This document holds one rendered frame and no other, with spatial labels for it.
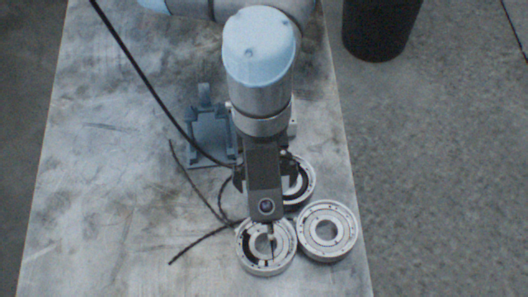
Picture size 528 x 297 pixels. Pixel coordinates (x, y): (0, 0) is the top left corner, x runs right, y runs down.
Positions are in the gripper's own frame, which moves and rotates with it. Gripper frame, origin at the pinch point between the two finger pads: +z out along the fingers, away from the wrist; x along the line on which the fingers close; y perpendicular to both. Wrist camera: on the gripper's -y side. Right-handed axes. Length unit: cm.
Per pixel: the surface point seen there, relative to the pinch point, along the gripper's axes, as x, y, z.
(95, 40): 33, 51, 13
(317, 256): -7.6, -6.7, 9.7
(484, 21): -107, 118, 93
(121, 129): 26.4, 25.7, 13.3
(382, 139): -50, 65, 93
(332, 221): -11.4, -0.7, 10.4
